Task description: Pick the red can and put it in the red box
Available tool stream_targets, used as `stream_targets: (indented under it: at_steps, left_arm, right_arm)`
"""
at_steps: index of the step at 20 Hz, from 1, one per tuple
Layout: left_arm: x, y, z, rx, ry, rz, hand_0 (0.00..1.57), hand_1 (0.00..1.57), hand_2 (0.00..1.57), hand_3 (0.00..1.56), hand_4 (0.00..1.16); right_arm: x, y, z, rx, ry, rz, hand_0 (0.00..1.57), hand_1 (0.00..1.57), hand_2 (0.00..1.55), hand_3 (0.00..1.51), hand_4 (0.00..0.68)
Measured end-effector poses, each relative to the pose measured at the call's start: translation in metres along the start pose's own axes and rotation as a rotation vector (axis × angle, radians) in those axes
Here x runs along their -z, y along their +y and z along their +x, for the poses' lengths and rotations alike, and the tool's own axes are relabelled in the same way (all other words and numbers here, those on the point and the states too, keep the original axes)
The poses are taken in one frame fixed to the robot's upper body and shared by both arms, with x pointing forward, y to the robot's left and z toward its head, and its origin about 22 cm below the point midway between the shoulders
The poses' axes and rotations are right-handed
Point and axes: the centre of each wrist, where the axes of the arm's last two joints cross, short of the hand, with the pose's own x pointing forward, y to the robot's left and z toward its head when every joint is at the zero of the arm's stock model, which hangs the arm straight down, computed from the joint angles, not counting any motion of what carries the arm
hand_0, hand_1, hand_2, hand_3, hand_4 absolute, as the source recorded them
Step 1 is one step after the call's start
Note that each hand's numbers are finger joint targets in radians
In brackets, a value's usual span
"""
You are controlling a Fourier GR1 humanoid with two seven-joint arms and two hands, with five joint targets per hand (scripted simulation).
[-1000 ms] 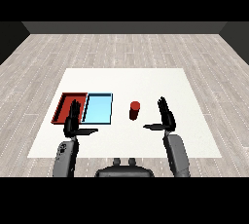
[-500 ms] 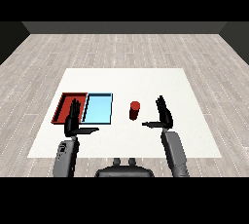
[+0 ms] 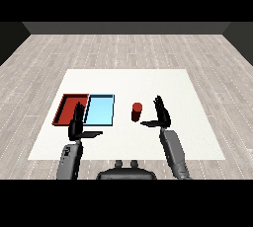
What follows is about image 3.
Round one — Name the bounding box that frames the small red can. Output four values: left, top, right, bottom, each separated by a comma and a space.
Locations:
130, 102, 143, 123

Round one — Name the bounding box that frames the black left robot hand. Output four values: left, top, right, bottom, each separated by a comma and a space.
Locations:
67, 102, 104, 142

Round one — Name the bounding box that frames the light blue shallow open box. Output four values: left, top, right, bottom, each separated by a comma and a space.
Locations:
82, 94, 116, 127

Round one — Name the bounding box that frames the dark grey robot body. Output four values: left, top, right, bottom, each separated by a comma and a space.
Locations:
96, 160, 158, 181

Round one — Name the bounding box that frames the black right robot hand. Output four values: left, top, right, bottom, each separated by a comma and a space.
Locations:
139, 95, 172, 129

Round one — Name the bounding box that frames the red shallow open box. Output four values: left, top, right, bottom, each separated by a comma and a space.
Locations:
51, 93, 90, 127

